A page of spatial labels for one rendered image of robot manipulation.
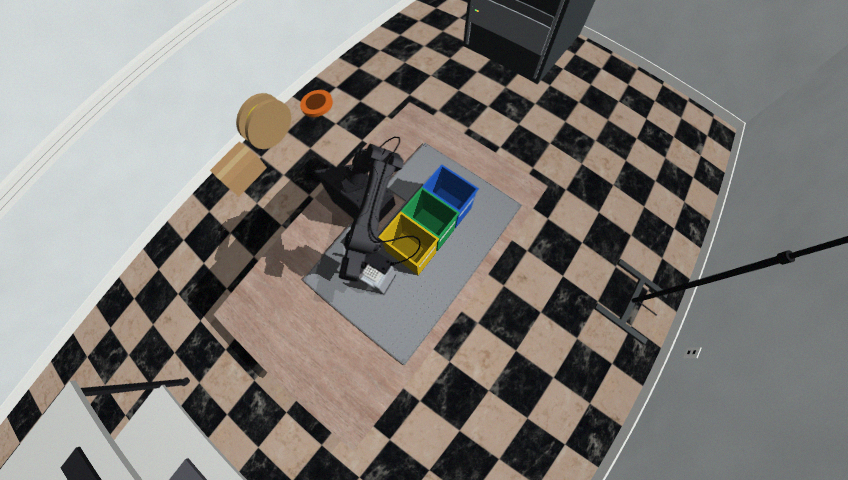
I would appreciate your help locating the green open bin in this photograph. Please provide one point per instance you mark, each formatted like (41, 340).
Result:
(432, 214)

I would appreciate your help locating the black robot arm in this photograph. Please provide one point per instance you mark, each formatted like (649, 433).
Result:
(359, 236)

